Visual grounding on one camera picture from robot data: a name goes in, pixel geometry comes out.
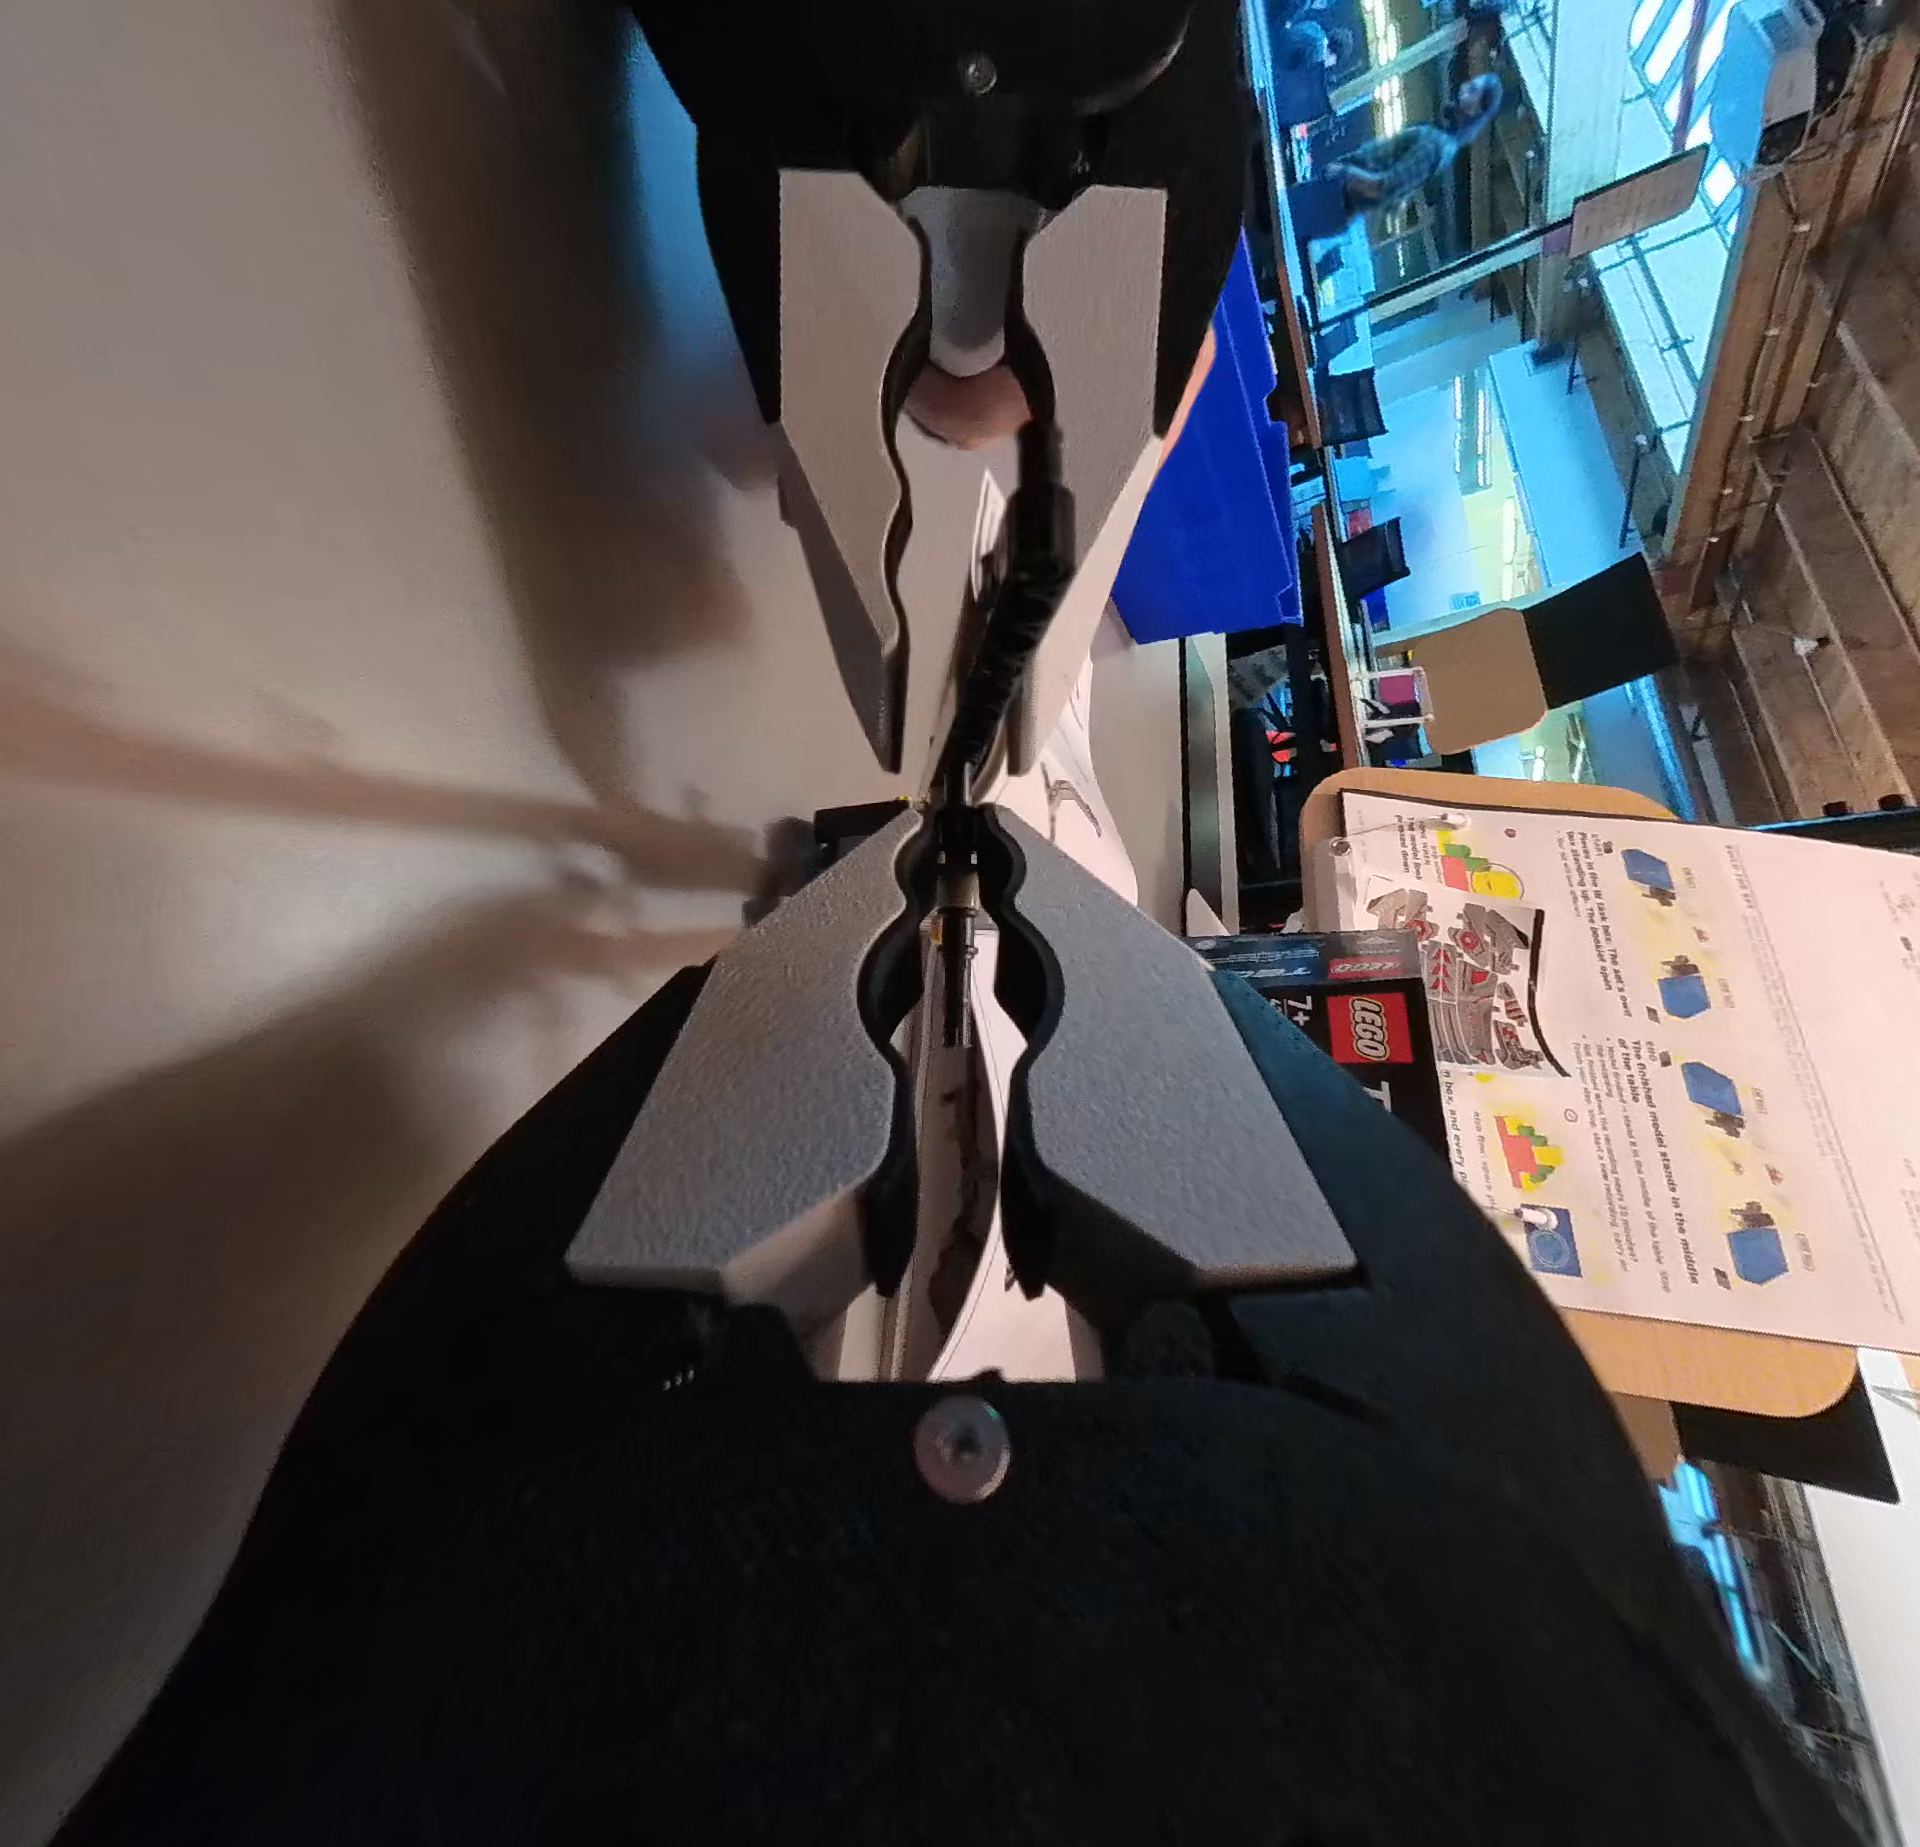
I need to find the person's left hand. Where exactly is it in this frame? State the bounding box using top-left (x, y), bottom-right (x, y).
top-left (904, 330), bottom-right (1220, 450)

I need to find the white instruction booklet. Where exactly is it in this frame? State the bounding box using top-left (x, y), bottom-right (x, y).
top-left (885, 458), bottom-right (1149, 1384)

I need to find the black panel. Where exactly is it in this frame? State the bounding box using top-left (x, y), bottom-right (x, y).
top-left (1521, 555), bottom-right (1681, 709)

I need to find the instruction sheet on board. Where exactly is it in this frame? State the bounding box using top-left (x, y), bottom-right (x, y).
top-left (1302, 767), bottom-right (1920, 1416)

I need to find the black toy brick beam assembly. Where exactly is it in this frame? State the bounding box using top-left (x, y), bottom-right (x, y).
top-left (921, 420), bottom-right (1080, 1053)

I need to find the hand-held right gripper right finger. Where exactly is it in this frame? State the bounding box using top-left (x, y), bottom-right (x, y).
top-left (982, 806), bottom-right (1358, 1300)

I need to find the printed instruction sheet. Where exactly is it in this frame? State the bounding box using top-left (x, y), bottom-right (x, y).
top-left (1334, 788), bottom-right (1920, 1355)

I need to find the dark toy brick set box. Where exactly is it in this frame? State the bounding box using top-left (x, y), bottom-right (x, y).
top-left (1185, 931), bottom-right (1456, 1174)

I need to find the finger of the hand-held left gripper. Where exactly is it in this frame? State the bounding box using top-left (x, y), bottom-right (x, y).
top-left (773, 172), bottom-right (939, 771)
top-left (990, 182), bottom-right (1171, 802)

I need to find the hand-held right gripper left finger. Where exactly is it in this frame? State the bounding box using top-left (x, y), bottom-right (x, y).
top-left (568, 803), bottom-right (939, 1300)

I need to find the hanging sign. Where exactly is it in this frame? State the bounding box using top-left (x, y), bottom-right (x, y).
top-left (1564, 145), bottom-right (1714, 261)

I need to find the blue bin with white label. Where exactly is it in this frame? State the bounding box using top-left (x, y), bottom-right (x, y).
top-left (1110, 228), bottom-right (1306, 646)

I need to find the black board stand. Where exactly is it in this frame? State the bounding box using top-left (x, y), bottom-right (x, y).
top-left (1669, 1384), bottom-right (1904, 1507)

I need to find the tan rounded board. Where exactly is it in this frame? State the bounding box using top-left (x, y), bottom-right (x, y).
top-left (1377, 605), bottom-right (1549, 759)

